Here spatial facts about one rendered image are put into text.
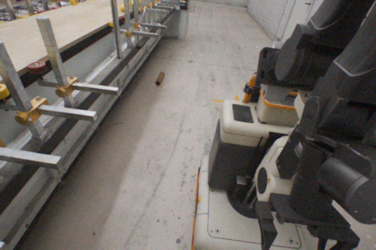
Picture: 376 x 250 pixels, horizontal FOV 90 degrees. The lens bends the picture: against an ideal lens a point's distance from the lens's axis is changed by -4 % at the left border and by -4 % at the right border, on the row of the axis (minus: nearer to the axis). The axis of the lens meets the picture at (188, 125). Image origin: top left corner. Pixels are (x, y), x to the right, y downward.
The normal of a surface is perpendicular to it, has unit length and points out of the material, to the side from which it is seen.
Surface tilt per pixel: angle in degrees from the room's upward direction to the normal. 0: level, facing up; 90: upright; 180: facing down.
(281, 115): 92
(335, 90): 89
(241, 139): 90
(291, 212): 25
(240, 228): 0
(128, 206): 0
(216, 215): 0
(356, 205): 65
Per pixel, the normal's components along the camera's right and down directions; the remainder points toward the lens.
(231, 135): -0.11, 0.62
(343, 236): -0.12, 0.23
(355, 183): -0.79, -0.61
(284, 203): 0.10, -0.96
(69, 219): 0.10, -0.77
